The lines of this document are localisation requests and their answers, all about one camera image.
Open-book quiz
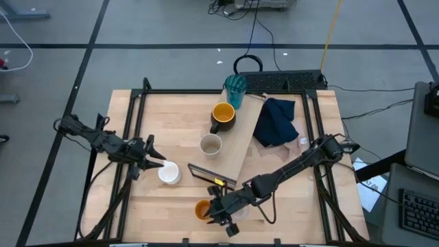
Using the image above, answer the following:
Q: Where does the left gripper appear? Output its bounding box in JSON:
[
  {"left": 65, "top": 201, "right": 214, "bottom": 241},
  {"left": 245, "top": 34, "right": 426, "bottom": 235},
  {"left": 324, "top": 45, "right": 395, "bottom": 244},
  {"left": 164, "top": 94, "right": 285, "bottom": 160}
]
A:
[{"left": 127, "top": 134, "right": 167, "bottom": 180}]

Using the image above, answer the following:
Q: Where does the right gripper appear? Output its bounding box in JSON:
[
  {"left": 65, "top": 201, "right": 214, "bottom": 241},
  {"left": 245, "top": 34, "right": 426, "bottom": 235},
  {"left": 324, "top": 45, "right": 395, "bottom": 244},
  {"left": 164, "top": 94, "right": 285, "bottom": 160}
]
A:
[{"left": 204, "top": 185, "right": 248, "bottom": 238}]

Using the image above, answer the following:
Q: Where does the orange cup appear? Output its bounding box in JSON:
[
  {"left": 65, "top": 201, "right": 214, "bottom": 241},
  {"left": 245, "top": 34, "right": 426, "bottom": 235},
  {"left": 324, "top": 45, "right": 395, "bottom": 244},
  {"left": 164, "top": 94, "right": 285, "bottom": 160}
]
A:
[{"left": 194, "top": 199, "right": 212, "bottom": 222}]

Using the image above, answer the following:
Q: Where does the white mug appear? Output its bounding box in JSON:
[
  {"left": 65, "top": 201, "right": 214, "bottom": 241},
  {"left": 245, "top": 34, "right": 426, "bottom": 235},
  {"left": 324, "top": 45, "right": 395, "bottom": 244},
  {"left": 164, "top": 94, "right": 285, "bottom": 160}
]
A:
[{"left": 157, "top": 158, "right": 182, "bottom": 185}]

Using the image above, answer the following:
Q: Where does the clear plastic measuring cup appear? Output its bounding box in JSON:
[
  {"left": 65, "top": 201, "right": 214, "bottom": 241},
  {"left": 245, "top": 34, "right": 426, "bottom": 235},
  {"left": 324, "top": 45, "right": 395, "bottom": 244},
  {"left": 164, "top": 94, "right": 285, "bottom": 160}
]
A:
[{"left": 233, "top": 205, "right": 250, "bottom": 221}]

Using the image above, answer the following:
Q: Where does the cream tapered cup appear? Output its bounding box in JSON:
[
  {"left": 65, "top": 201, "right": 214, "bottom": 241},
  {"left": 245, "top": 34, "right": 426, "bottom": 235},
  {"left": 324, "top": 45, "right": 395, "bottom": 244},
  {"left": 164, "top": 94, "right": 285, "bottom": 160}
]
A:
[{"left": 199, "top": 133, "right": 223, "bottom": 159}]

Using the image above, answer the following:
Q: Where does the black mug with yellow inside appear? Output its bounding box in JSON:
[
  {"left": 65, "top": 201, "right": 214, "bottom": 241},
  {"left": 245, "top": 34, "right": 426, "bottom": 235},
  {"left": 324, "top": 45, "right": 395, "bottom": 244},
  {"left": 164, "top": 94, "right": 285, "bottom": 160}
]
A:
[{"left": 209, "top": 102, "right": 237, "bottom": 135}]

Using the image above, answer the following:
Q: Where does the teal plastic tumbler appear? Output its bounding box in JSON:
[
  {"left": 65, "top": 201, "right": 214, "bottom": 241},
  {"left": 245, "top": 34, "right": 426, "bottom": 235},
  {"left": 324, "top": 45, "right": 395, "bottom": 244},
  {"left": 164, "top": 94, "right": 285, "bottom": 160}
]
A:
[{"left": 224, "top": 74, "right": 248, "bottom": 110}]

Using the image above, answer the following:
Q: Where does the navy blue cloth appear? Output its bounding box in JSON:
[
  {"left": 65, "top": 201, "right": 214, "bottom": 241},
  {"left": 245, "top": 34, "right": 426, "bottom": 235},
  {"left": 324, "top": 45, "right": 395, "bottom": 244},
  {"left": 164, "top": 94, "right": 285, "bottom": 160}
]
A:
[{"left": 252, "top": 97, "right": 300, "bottom": 148}]

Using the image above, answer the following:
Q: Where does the black grille computer case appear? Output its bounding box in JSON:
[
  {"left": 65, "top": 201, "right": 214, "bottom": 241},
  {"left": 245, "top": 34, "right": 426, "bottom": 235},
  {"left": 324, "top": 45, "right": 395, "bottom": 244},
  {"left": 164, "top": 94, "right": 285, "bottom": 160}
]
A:
[{"left": 239, "top": 69, "right": 327, "bottom": 92}]

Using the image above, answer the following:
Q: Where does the white paper sheet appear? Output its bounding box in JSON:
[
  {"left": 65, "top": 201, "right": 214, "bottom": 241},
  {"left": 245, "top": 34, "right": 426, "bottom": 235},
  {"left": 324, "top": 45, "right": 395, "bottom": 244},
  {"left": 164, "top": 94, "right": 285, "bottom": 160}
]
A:
[{"left": 351, "top": 156, "right": 388, "bottom": 213}]

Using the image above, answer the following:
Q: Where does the grey metal desk foot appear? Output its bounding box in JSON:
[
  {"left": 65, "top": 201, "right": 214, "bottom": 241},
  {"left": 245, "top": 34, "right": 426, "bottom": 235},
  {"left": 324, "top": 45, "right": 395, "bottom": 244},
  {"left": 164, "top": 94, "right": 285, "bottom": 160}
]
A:
[
  {"left": 0, "top": 94, "right": 21, "bottom": 105},
  {"left": 0, "top": 0, "right": 51, "bottom": 21}
]

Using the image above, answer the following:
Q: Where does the black desk leg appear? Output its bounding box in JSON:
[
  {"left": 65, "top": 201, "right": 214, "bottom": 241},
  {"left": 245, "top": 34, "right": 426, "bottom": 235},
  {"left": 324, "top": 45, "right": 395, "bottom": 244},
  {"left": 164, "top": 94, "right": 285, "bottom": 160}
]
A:
[{"left": 355, "top": 149, "right": 407, "bottom": 183}]

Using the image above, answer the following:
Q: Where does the grey desk with keyboard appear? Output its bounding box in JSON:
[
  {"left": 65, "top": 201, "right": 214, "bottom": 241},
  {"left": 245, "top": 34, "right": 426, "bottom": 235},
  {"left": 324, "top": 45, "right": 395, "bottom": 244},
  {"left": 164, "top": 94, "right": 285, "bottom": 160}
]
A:
[{"left": 379, "top": 163, "right": 439, "bottom": 247}]

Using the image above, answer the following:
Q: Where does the black keyboard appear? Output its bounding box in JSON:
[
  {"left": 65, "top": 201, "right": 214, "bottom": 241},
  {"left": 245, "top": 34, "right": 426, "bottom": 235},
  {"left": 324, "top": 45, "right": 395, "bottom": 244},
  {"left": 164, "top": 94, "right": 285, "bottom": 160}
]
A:
[{"left": 399, "top": 187, "right": 439, "bottom": 241}]

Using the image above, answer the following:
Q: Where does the grey desk top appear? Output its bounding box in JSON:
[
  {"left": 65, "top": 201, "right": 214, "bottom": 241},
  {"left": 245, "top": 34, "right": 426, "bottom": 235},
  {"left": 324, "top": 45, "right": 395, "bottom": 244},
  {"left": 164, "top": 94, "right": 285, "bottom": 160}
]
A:
[{"left": 404, "top": 81, "right": 439, "bottom": 179}]

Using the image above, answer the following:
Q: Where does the black desk device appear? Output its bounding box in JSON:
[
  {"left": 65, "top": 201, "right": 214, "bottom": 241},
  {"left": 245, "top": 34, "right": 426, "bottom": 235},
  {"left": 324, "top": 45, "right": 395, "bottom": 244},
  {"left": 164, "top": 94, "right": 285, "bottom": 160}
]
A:
[{"left": 424, "top": 81, "right": 439, "bottom": 119}]

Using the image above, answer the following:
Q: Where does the wooden shelf with black frame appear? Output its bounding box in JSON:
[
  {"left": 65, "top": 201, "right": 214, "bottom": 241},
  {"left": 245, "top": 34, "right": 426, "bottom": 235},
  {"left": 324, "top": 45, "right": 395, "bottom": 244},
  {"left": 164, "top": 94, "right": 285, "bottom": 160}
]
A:
[{"left": 187, "top": 88, "right": 267, "bottom": 191}]

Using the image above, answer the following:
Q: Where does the coiled black cable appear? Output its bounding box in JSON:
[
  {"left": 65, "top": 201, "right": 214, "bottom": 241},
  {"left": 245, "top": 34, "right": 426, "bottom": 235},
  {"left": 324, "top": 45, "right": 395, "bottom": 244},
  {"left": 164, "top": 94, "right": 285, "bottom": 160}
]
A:
[{"left": 233, "top": 0, "right": 264, "bottom": 78}]

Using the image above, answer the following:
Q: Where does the white cable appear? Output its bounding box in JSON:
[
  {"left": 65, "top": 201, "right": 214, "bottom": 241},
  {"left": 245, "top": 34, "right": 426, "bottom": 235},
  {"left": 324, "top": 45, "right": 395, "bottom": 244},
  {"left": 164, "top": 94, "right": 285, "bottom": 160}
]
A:
[{"left": 0, "top": 10, "right": 34, "bottom": 73}]

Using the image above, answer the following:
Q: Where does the black cable bundle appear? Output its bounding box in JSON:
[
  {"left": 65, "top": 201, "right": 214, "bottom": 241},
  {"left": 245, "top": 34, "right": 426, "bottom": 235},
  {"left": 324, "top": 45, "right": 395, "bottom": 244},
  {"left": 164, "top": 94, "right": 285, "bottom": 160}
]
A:
[{"left": 207, "top": 0, "right": 241, "bottom": 20}]

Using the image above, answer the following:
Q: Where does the black floor cable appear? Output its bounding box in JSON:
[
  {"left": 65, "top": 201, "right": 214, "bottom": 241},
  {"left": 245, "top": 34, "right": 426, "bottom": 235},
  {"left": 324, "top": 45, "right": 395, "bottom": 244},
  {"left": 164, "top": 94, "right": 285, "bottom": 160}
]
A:
[
  {"left": 325, "top": 84, "right": 415, "bottom": 93},
  {"left": 255, "top": 16, "right": 283, "bottom": 72}
]

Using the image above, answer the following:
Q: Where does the yellow cable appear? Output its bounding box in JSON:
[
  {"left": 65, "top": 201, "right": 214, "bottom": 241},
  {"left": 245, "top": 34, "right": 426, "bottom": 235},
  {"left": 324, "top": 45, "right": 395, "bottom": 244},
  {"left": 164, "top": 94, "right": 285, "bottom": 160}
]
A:
[{"left": 319, "top": 0, "right": 344, "bottom": 72}]

